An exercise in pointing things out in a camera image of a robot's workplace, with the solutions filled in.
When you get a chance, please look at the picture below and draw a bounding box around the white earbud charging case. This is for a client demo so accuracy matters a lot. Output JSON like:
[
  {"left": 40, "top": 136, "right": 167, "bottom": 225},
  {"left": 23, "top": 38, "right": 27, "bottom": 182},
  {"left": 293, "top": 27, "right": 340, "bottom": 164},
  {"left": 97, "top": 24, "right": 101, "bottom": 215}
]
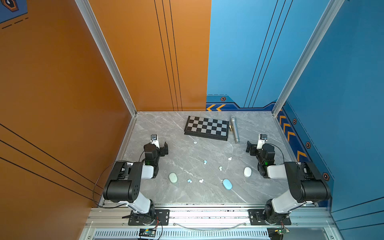
[{"left": 244, "top": 167, "right": 252, "bottom": 178}]

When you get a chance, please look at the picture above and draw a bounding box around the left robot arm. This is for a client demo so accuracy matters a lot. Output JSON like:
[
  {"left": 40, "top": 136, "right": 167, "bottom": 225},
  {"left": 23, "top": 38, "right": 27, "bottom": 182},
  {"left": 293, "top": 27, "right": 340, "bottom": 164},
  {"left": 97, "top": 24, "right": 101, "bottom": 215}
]
[{"left": 103, "top": 143, "right": 169, "bottom": 226}]

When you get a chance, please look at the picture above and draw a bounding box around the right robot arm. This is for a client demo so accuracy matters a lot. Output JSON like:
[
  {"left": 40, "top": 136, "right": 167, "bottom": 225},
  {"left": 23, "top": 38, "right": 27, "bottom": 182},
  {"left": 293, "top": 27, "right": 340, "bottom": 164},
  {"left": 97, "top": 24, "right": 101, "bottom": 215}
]
[{"left": 246, "top": 140, "right": 331, "bottom": 226}]

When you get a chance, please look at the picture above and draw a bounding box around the green earbud charging case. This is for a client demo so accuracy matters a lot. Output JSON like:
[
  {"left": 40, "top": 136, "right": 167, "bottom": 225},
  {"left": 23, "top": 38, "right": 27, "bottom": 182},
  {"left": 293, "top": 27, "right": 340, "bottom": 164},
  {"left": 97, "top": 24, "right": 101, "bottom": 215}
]
[{"left": 169, "top": 173, "right": 178, "bottom": 184}]

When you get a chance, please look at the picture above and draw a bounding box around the blue earbud charging case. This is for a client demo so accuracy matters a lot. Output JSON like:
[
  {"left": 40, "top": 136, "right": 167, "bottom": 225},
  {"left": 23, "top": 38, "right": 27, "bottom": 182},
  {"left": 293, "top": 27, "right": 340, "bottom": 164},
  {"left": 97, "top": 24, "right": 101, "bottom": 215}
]
[{"left": 222, "top": 179, "right": 233, "bottom": 191}]

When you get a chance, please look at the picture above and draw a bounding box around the silver microphone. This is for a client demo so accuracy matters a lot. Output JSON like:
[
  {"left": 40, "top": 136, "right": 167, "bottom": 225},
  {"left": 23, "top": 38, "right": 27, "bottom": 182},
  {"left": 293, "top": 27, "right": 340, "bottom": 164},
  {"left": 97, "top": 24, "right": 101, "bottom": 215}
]
[{"left": 230, "top": 116, "right": 240, "bottom": 144}]

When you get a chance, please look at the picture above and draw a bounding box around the black and silver chessboard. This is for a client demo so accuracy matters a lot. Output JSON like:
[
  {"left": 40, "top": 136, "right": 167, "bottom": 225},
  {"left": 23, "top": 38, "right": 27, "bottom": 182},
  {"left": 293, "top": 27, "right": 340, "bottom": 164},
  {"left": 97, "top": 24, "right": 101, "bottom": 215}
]
[{"left": 184, "top": 116, "right": 230, "bottom": 141}]

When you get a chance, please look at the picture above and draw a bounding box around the right green circuit board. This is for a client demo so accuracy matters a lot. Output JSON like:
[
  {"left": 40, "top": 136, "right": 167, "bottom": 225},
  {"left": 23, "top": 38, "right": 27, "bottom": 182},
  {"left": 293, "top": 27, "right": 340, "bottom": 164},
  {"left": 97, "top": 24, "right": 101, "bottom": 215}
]
[{"left": 269, "top": 228, "right": 290, "bottom": 236}]

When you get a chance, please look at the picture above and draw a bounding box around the green circuit board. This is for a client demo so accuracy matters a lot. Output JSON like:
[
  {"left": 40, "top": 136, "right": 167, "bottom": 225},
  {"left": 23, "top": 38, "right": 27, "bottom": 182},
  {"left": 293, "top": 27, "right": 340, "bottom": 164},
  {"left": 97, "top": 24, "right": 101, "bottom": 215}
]
[
  {"left": 269, "top": 228, "right": 290, "bottom": 236},
  {"left": 138, "top": 228, "right": 157, "bottom": 239}
]

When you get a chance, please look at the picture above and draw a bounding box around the left green circuit board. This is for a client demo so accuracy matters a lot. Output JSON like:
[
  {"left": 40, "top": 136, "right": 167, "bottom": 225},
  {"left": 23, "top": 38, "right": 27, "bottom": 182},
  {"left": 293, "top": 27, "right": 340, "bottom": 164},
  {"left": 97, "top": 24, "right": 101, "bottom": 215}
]
[{"left": 138, "top": 228, "right": 157, "bottom": 239}]

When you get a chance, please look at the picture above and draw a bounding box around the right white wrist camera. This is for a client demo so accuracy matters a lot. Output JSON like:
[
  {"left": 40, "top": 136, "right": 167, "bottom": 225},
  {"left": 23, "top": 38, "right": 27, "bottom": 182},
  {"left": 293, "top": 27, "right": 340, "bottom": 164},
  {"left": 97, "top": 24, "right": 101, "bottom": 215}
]
[{"left": 257, "top": 134, "right": 268, "bottom": 150}]

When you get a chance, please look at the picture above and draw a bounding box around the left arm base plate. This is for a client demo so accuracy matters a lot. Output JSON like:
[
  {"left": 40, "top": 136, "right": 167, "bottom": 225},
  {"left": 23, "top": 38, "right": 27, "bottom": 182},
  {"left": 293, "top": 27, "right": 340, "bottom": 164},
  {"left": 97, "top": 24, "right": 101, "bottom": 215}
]
[{"left": 128, "top": 209, "right": 170, "bottom": 226}]

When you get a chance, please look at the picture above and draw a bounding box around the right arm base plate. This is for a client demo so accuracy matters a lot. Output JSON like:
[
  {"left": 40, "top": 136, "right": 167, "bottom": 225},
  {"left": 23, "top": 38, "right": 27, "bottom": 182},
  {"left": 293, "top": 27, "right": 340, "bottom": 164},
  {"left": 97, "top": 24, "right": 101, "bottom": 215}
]
[{"left": 248, "top": 209, "right": 292, "bottom": 226}]

